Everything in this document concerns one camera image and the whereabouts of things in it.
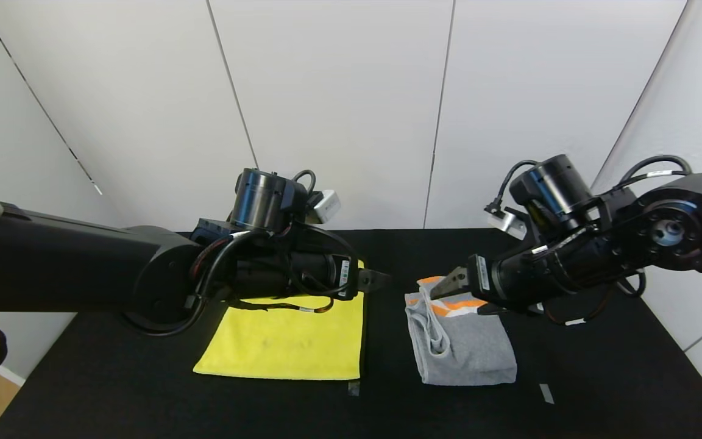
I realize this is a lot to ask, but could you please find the black left wrist cable bundle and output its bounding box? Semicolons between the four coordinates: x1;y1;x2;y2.
121;229;364;337

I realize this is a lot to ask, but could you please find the black fabric table cover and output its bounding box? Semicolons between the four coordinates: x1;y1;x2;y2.
0;227;702;439

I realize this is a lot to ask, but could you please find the yellow microfiber towel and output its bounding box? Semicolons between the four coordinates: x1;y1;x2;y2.
193;260;365;381

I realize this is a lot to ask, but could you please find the black left camera cable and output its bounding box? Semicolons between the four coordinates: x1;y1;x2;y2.
292;169;318;196

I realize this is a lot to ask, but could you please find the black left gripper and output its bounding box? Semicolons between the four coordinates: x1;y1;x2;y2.
289;252;392;301

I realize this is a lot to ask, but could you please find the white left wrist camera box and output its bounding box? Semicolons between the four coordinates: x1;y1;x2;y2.
313;190;342;224

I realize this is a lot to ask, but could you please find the black camera cable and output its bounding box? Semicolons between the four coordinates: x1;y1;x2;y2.
490;160;539;214
292;169;318;196

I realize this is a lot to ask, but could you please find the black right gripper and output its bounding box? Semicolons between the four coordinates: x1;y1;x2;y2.
430;238;567;316

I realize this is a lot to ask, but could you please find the black right camera cable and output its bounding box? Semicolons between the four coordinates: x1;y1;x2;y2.
490;160;539;214

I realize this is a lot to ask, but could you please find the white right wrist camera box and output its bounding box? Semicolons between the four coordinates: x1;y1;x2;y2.
486;207;528;240

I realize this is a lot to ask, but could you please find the black right motor cable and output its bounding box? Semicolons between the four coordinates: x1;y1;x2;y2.
616;155;693;187

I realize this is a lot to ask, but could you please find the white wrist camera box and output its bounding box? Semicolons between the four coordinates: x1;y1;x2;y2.
486;207;528;240
313;190;342;224

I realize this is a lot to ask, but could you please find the grey terry towel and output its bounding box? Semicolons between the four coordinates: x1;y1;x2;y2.
405;276;518;387

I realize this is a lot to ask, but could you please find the black right cable loop with tag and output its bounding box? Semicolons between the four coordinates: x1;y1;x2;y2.
540;274;647;326

